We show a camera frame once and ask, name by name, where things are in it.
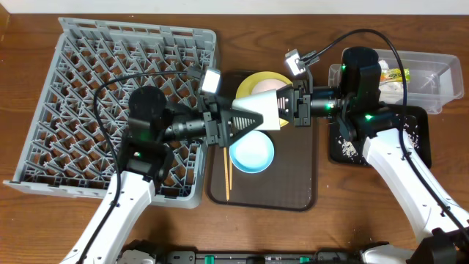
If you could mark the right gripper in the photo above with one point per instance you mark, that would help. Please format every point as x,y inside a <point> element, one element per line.
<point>301,116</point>

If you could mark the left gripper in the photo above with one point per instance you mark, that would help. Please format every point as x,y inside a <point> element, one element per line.
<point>212,128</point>

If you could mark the white cup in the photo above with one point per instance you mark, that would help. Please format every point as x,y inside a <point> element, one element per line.
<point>264,103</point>

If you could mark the white bowl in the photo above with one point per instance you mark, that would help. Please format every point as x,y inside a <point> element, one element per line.
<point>267,84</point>

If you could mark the light blue bowl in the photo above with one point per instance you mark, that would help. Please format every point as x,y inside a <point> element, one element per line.
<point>253,153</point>

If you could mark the white napkin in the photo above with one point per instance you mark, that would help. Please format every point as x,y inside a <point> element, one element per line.
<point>395,88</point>

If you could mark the green snack wrapper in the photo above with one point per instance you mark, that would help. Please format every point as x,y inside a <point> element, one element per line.
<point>391,75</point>

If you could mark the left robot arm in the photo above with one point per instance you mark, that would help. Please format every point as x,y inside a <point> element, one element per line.
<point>144,160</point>

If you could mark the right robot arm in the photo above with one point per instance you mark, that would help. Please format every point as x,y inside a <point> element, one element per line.
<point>377,132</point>

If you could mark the black waste tray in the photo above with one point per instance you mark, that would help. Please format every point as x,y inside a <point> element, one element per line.
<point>414,113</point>

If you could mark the clear plastic waste bin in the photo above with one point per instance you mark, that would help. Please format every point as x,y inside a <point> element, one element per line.
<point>435,79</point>

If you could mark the grey dishwasher rack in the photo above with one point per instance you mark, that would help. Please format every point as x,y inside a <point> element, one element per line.
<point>95,67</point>

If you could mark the yellow plate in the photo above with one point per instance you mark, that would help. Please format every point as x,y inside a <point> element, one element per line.
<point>245,88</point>

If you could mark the left wooden chopstick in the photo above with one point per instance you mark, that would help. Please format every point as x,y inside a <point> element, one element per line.
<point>226,173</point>

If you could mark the wooden chopstick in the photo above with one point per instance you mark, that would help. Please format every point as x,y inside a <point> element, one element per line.
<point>226,173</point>
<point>230,173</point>

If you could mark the right wooden chopstick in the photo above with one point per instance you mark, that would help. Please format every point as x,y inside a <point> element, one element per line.
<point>230,173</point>

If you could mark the spilled rice pile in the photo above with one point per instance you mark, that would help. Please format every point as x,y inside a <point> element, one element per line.
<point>347,150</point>

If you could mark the brown serving tray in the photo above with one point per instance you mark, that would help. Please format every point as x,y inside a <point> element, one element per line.
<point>289,183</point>

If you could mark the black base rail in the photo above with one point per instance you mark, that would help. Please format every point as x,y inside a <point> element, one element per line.
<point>145,252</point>

